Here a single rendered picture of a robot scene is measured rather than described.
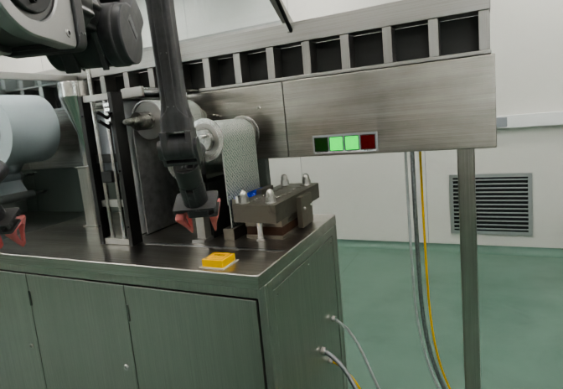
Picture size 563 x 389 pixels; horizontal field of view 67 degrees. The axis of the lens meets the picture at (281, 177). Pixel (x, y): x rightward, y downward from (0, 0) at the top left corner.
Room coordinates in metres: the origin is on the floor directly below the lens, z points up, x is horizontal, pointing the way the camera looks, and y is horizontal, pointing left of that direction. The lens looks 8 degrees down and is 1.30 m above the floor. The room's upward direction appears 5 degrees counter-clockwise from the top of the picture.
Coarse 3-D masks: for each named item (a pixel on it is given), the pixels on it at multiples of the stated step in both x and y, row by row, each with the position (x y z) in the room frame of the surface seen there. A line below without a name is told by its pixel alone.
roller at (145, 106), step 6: (144, 102) 1.58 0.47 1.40; (150, 102) 1.57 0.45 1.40; (138, 108) 1.59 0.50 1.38; (144, 108) 1.58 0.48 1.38; (150, 108) 1.57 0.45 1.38; (156, 108) 1.56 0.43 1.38; (156, 114) 1.56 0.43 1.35; (156, 120) 1.56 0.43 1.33; (156, 126) 1.56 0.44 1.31; (138, 132) 1.60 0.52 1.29; (144, 132) 1.59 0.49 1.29; (150, 132) 1.58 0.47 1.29; (156, 132) 1.56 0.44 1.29; (150, 138) 1.58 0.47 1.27; (156, 138) 1.58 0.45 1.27
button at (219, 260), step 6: (216, 252) 1.21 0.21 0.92; (222, 252) 1.21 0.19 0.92; (228, 252) 1.20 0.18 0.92; (204, 258) 1.17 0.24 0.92; (210, 258) 1.16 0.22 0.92; (216, 258) 1.16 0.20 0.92; (222, 258) 1.15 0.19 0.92; (228, 258) 1.17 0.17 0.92; (234, 258) 1.19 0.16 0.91; (204, 264) 1.16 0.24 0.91; (210, 264) 1.15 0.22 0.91; (216, 264) 1.14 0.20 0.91; (222, 264) 1.14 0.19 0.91; (228, 264) 1.16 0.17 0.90
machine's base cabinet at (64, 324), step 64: (320, 256) 1.48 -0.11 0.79; (0, 320) 1.62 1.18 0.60; (64, 320) 1.45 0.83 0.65; (128, 320) 1.30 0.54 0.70; (192, 320) 1.20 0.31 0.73; (256, 320) 1.10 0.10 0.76; (320, 320) 1.43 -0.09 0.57; (0, 384) 1.66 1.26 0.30; (64, 384) 1.48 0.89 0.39; (128, 384) 1.33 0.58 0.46; (192, 384) 1.21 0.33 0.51; (256, 384) 1.11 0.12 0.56; (320, 384) 1.39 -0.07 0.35
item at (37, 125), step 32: (0, 96) 1.83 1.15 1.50; (32, 96) 1.96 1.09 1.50; (0, 128) 1.81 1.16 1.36; (32, 128) 1.93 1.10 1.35; (64, 128) 2.08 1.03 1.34; (32, 160) 1.91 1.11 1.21; (64, 160) 2.05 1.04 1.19; (0, 192) 1.76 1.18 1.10; (32, 192) 1.89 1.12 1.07; (64, 192) 2.03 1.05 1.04; (32, 224) 1.86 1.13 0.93
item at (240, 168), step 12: (228, 156) 1.46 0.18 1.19; (240, 156) 1.54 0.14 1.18; (252, 156) 1.61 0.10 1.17; (228, 168) 1.45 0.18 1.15; (240, 168) 1.53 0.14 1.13; (252, 168) 1.61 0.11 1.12; (228, 180) 1.45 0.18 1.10; (240, 180) 1.52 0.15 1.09; (252, 180) 1.60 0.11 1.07; (228, 192) 1.44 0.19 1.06; (228, 204) 1.43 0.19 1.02
